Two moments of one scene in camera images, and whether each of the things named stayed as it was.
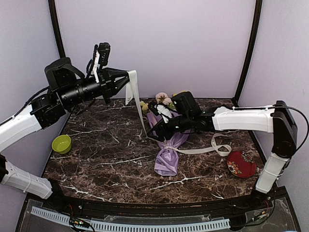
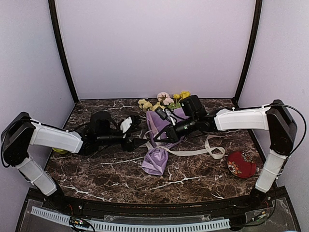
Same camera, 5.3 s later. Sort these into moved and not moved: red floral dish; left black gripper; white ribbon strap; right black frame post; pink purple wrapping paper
Moved: white ribbon strap; left black gripper; pink purple wrapping paper
Not moved: right black frame post; red floral dish
